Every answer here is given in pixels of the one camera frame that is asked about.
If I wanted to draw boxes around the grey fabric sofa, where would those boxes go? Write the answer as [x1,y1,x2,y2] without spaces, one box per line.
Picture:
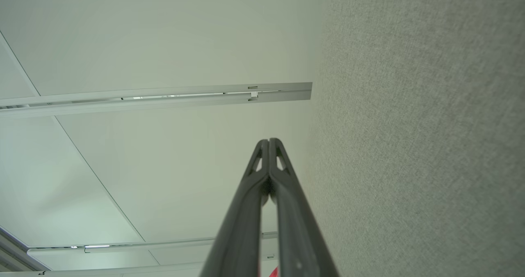
[301,0,525,277]

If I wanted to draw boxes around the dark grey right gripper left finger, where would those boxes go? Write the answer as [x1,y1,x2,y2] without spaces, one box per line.
[199,140,269,277]

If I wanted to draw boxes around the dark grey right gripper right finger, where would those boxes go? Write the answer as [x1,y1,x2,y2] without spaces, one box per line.
[269,138,339,277]

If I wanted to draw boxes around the grey ceiling edge beam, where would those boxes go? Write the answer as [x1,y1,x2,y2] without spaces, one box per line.
[0,226,50,272]

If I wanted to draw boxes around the long white ceiling light track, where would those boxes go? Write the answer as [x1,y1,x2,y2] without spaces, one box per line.
[0,82,313,120]

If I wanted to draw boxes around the short white ceiling light track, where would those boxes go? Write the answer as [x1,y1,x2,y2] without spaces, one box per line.
[27,231,279,255]

